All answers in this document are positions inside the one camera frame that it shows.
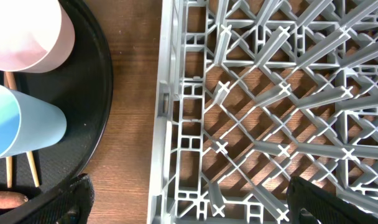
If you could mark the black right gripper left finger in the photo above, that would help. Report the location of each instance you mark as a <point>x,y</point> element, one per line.
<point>69,202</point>

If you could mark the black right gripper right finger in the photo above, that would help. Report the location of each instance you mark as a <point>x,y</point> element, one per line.
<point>310,204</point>

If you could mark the light blue cup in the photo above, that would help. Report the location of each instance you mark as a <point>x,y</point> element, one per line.
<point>27,123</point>

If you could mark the grey dishwasher rack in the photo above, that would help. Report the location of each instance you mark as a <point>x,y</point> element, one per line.
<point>253,93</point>

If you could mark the orange carrot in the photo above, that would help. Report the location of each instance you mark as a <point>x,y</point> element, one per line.
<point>9,200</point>

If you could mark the round black serving tray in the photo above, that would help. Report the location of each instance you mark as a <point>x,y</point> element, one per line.
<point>82,88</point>

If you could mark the wooden chopstick right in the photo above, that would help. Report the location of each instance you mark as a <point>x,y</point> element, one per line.
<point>11,83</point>

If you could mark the pink bowl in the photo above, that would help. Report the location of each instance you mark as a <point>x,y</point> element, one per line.
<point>35,36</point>

